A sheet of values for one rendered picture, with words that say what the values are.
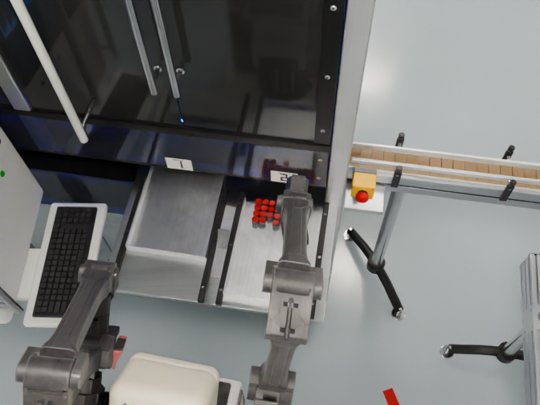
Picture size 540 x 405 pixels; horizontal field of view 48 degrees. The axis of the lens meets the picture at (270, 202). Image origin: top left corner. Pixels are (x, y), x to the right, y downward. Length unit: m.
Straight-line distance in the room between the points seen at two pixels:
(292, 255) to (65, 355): 0.45
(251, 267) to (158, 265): 0.30
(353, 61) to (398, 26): 2.38
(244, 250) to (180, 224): 0.23
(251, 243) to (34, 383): 1.01
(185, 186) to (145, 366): 0.87
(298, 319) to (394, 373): 1.70
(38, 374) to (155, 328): 1.74
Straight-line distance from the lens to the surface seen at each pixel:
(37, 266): 2.19
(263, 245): 1.97
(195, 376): 1.37
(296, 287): 1.10
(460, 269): 3.01
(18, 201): 2.13
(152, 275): 1.97
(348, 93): 1.58
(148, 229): 2.05
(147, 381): 1.35
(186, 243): 2.00
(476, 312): 2.95
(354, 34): 1.43
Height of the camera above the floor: 2.65
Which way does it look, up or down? 60 degrees down
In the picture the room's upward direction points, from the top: 3 degrees counter-clockwise
